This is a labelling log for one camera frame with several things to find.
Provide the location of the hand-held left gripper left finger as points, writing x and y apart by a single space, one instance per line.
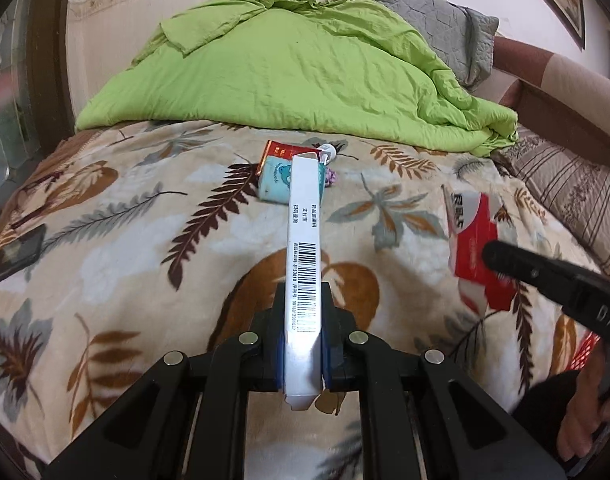
279 360

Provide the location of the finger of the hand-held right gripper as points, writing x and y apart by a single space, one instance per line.
520 265

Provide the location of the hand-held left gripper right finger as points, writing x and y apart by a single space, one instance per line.
327 360

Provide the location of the red and white box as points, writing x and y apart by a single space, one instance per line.
472 240

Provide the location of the white box with barcode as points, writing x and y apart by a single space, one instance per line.
305 240

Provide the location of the person's right hand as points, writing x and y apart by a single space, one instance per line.
592 410

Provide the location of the striped patterned pillow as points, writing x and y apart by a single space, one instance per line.
565 185

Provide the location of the dark cloth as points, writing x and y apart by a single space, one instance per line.
542 410

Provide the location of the brown wooden headboard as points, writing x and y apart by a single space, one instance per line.
570 95

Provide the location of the teal tissue packet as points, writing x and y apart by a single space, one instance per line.
275 180

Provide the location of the small purple wrapper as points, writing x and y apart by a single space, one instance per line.
331 178

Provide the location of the red packet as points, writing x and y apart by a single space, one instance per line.
280 150

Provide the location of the grey quilted pillow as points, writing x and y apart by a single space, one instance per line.
425 15

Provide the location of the black smartphone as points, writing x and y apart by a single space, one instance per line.
12 257

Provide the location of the green quilt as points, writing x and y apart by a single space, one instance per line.
295 70

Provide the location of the stained glass door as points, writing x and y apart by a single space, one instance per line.
15 85

